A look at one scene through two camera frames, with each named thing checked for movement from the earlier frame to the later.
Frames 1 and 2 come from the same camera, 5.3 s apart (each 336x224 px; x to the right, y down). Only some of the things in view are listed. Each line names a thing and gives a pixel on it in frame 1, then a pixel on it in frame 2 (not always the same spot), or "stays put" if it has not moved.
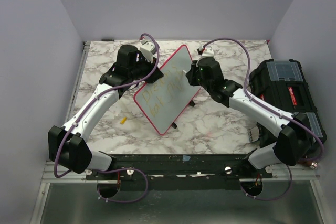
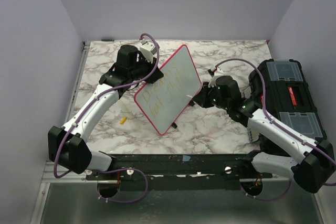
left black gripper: (151, 66) stays put
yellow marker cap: (123, 120) stays put
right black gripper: (191, 73) → (201, 98)
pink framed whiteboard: (162, 102) stays put
